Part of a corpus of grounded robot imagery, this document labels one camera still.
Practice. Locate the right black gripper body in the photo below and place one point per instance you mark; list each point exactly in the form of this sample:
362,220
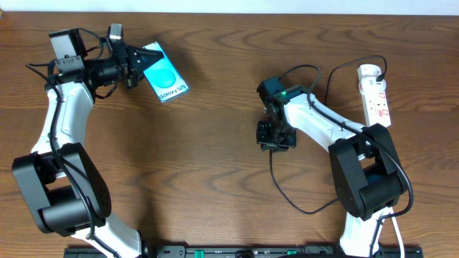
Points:
277,137

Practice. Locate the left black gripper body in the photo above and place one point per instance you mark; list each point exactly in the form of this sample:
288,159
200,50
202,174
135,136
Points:
114,69

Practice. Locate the teal screen Galaxy smartphone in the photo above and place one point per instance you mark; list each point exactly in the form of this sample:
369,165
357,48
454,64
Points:
163,77

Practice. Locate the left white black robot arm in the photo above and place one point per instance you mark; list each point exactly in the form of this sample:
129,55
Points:
64,191

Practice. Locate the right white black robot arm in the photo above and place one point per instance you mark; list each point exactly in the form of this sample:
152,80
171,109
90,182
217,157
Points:
367,174

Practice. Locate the white USB charger plug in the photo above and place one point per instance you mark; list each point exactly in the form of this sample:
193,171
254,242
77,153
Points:
368,75

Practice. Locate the white power strip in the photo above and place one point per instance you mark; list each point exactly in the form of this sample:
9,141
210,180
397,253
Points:
374,101

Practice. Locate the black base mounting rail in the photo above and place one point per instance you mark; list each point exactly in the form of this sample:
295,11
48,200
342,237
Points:
256,252

